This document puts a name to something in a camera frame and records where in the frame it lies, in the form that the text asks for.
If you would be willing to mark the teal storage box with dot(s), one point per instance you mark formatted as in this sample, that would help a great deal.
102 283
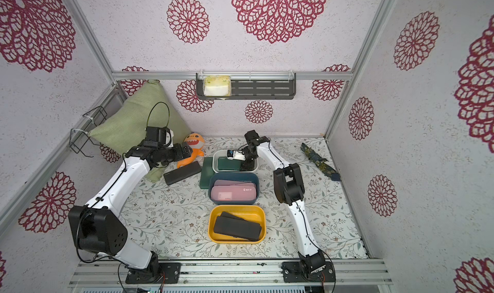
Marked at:
234 176

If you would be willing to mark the folded dark floral umbrella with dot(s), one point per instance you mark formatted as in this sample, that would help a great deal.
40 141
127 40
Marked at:
321 163

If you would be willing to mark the yellow storage box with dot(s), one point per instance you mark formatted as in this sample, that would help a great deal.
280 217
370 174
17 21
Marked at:
249 213

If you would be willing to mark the pink pencil case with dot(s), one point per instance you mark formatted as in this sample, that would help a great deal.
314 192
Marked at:
233 183
237 192

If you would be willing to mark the orange shark plush toy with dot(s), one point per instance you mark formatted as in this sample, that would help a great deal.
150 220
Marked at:
196 142

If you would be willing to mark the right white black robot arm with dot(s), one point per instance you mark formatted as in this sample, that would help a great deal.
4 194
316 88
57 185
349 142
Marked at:
289 190

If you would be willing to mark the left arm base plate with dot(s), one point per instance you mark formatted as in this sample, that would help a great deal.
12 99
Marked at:
158 273

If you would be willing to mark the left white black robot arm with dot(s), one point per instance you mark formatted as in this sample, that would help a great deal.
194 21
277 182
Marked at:
96 227

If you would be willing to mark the black pencil case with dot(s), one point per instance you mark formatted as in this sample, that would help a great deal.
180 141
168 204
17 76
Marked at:
237 228
229 215
182 173

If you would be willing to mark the green square pillow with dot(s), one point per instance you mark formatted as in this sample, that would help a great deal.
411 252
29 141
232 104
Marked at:
148 106

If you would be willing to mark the yellow white sponge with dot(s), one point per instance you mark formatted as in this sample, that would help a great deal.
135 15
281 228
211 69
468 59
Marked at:
217 86

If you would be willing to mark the white storage box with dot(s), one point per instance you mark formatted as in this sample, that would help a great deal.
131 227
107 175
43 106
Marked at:
222 153

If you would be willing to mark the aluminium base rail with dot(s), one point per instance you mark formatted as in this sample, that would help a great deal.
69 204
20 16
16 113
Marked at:
218 273

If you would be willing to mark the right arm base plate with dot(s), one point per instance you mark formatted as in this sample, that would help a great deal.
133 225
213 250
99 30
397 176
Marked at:
295 272

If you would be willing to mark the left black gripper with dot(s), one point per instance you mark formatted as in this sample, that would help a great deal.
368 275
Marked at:
179 154

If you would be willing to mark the dark wall shelf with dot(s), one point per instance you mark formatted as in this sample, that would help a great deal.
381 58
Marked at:
283 88

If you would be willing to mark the green pencil case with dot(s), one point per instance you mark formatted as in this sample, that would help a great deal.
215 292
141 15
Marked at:
207 173
225 165

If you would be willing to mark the black wire wall rack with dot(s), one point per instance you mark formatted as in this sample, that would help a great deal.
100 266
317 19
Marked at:
80 137

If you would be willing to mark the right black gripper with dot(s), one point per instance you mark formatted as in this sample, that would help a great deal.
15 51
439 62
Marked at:
247 155

